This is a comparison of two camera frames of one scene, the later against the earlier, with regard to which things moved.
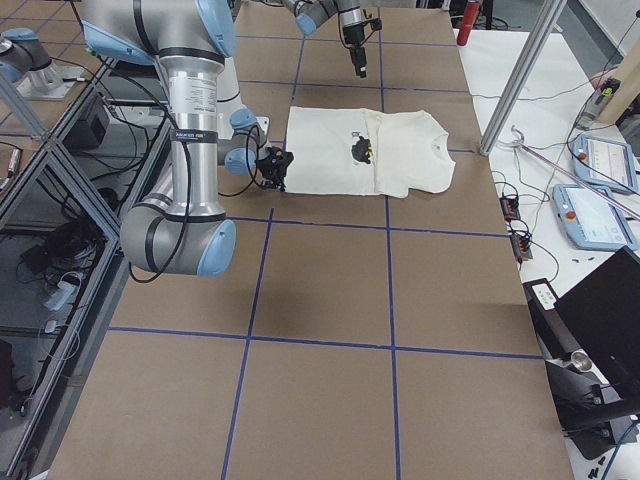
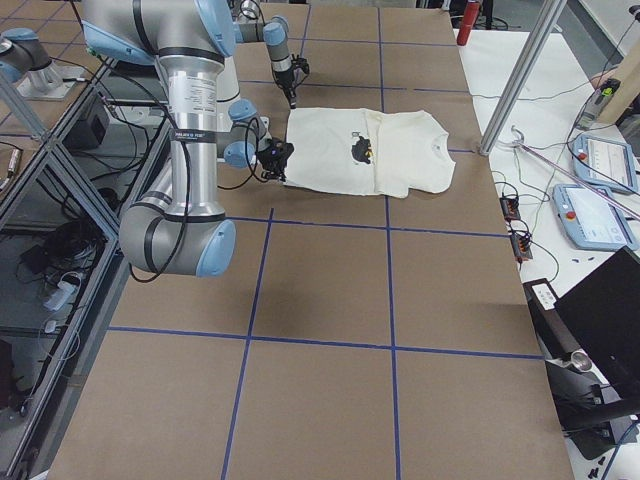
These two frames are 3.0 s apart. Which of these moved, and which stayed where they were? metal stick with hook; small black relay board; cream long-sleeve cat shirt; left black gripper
Moved: left black gripper
Stayed: small black relay board; metal stick with hook; cream long-sleeve cat shirt
